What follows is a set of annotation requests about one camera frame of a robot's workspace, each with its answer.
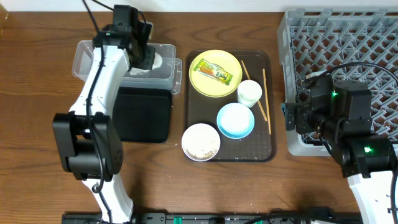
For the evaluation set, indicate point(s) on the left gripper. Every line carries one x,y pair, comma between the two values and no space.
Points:
147,58

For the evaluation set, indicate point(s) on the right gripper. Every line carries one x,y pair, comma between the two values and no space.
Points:
290,116

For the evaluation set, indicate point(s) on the white paper cup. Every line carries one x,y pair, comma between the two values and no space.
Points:
249,92

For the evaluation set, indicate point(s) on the light blue bowl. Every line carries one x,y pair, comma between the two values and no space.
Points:
235,121

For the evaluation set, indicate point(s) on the green snack wrapper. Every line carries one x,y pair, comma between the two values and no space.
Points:
213,71

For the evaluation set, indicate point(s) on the white round bowl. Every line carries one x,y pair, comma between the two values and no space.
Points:
200,142

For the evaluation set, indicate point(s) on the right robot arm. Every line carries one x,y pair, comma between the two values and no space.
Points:
340,113

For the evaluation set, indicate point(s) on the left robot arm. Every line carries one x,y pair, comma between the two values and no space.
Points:
88,143

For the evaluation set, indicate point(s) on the clear plastic waste bin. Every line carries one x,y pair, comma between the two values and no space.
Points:
166,76

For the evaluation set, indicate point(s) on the black waste tray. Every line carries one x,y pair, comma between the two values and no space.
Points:
142,114

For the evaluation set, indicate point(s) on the grey plastic dishwasher rack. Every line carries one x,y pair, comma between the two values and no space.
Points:
312,40

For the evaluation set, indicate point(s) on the dark brown serving tray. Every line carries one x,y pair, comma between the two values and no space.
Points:
259,145

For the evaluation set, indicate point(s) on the right wooden chopstick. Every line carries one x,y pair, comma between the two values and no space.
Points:
267,100

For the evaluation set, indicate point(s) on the wooden chopstick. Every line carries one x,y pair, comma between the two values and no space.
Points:
267,100
258,102

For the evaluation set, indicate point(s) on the yellow round plate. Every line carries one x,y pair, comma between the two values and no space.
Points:
211,87

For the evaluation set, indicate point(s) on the left wooden chopstick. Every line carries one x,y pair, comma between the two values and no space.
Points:
258,102

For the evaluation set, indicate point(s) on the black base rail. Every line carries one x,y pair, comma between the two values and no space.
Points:
161,218

